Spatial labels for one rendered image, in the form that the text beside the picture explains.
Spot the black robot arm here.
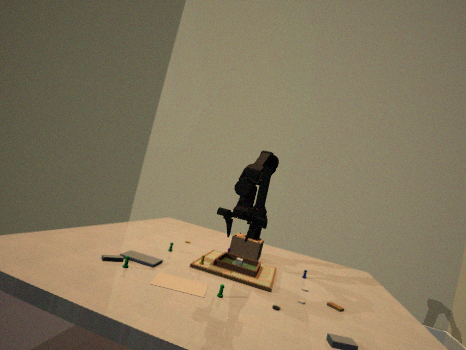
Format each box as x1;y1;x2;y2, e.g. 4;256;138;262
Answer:
232;151;279;241

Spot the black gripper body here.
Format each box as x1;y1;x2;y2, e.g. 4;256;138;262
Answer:
217;197;268;227

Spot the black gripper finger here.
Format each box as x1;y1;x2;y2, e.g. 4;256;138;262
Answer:
245;224;260;243
223;217;233;238

